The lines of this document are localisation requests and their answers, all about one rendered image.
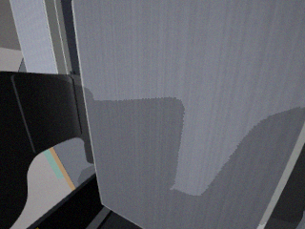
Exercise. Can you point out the dark grey rectangular frame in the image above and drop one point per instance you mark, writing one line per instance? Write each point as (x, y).
(70, 32)

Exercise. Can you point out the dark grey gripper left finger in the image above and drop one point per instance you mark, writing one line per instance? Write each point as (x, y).
(37, 111)

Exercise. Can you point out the grey well plate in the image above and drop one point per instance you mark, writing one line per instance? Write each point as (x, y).
(290, 165)

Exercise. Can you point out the white rectangular plate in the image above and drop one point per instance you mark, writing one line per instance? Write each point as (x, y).
(42, 35)

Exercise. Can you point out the grey perforated base plate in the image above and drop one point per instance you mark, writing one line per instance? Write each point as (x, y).
(73, 158)

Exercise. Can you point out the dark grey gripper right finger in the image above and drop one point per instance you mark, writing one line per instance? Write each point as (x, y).
(288, 211)

